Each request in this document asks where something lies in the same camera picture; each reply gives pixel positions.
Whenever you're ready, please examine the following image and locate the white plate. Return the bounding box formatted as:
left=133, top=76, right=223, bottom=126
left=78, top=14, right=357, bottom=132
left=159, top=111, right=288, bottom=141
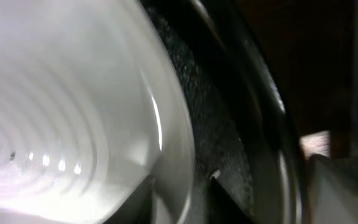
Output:
left=0, top=0, right=195, bottom=223

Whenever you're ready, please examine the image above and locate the round black tray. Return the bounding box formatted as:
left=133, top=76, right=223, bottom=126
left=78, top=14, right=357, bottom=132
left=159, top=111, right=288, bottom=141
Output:
left=141, top=0, right=310, bottom=223

